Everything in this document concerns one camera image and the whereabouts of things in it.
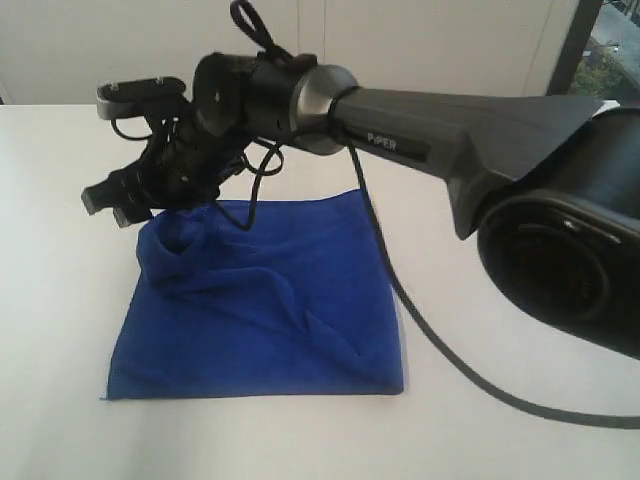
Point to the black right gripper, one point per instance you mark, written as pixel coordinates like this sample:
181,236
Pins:
180,165

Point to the blue towel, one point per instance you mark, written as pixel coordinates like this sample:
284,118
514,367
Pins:
300,304

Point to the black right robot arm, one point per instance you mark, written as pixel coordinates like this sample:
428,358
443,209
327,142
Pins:
549,186

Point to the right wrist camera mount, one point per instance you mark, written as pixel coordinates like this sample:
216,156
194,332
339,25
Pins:
128,99

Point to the dark window frame post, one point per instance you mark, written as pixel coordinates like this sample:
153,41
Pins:
576,39

